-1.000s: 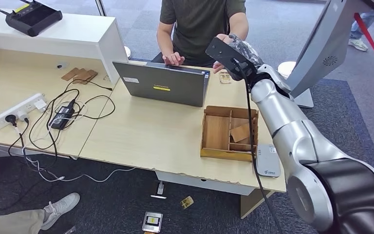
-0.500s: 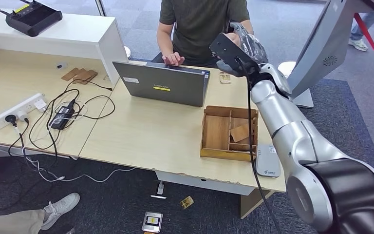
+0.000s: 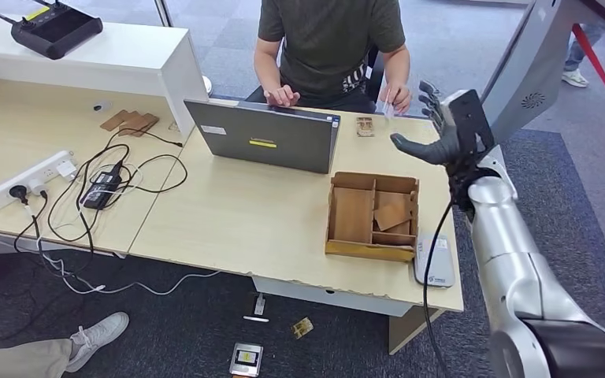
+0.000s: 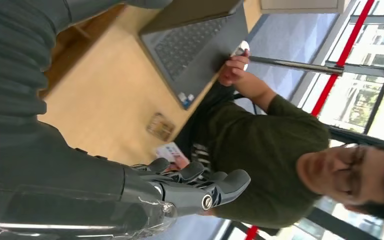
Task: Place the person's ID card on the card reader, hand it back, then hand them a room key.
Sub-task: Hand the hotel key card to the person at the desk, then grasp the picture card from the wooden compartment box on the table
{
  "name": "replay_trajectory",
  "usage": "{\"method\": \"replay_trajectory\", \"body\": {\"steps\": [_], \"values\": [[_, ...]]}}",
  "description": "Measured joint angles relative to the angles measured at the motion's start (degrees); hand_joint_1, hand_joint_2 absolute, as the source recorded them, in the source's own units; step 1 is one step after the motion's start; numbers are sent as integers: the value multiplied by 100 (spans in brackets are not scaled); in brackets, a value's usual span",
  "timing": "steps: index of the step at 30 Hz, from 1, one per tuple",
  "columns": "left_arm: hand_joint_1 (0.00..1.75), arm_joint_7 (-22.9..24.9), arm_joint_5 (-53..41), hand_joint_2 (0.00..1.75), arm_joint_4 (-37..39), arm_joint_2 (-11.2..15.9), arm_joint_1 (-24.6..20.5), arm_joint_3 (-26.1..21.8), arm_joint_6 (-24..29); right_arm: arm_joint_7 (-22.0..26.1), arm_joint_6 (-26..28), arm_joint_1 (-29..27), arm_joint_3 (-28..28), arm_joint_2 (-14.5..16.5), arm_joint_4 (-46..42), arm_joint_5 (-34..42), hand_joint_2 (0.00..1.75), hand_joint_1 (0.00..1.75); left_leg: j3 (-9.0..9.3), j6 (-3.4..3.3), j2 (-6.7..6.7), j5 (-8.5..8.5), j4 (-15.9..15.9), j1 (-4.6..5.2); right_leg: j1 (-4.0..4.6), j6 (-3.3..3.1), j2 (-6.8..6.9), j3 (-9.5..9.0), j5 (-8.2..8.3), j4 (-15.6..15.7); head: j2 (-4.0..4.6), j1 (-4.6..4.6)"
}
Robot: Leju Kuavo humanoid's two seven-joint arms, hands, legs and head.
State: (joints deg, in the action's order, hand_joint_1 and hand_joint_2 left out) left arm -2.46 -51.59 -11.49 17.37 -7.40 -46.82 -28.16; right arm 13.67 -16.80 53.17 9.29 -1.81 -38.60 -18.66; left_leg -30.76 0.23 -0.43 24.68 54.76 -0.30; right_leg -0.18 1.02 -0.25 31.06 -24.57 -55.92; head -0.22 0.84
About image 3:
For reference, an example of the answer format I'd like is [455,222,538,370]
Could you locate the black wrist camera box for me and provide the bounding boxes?
[447,89,496,158]

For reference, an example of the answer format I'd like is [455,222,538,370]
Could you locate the white cable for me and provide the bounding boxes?
[0,206,221,298]

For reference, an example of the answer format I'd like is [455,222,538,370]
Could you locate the black charger cable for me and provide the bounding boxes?
[46,128,189,246]

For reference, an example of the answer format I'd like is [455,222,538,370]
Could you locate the grey display kiosk stand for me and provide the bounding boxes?
[477,0,605,199]

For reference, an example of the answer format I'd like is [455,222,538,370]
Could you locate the wooden compartment box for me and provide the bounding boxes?
[325,171,421,264]

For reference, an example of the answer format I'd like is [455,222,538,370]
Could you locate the black power adapter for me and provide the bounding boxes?
[80,165,124,212]

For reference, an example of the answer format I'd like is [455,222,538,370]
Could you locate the white power strip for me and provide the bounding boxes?
[0,150,78,211]

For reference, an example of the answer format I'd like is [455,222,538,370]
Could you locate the grey card reader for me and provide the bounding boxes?
[413,233,456,289]

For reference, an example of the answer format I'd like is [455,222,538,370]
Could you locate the silver floor socket box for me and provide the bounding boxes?
[229,343,265,378]

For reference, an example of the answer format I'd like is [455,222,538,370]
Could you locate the black remote controller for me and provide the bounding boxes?
[0,0,104,61]

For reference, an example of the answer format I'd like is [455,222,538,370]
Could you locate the black office chair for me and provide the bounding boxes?
[365,44,387,102]

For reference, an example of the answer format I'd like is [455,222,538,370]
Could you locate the white raised counter shelf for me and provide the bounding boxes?
[0,11,210,144]

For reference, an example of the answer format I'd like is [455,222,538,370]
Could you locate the white desk support bar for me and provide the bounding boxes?
[0,237,126,261]

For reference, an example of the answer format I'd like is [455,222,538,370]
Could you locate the grey metal pole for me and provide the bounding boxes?
[154,0,174,28]

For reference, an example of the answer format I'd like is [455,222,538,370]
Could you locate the person's left hand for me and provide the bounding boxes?
[377,82,413,115]

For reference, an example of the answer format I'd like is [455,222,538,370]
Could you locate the ID card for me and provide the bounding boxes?
[382,89,399,132]

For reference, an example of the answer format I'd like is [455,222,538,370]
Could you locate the grey laptop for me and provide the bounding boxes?
[183,98,342,175]

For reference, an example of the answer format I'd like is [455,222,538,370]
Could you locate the flat wooden key card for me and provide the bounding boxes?
[374,191,413,235]

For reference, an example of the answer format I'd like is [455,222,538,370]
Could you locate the small wooden cutout piece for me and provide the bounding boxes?
[354,116,376,139]

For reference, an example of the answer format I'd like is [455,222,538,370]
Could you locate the small gold cutout piece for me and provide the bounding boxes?
[291,317,315,340]

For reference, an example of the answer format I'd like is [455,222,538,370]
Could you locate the person's right hand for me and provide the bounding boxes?
[263,84,302,108]

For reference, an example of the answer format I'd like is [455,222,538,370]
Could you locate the small white floor device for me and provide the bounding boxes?
[243,293,271,324]

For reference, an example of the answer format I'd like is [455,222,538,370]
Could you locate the person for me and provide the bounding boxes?
[245,0,413,115]
[0,312,130,378]
[562,21,605,89]

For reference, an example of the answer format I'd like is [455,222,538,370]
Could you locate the wooden desk leg panel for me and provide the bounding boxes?
[388,305,445,356]

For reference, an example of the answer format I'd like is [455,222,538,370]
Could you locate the tilted wooden key card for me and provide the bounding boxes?
[373,202,412,232]

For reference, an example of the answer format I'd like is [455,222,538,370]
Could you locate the white charger plug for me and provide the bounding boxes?
[56,159,78,182]

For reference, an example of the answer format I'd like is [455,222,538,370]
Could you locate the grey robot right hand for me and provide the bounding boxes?
[390,80,462,167]

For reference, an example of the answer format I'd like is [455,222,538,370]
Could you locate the black mains cable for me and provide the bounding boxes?
[13,193,98,277]

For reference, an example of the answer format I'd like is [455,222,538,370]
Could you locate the red barrier tape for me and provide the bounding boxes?
[571,23,605,132]

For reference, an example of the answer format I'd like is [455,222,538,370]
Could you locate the black mains plug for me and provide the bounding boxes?
[9,185,31,206]

